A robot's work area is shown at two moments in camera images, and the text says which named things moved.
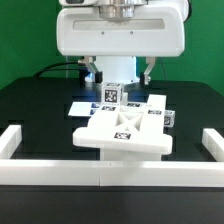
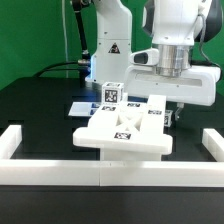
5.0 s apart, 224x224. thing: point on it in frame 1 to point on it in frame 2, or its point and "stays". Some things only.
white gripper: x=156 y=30 to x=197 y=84
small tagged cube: x=112 y=93 stays
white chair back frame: x=132 y=126 stays
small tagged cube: x=169 y=118 stays
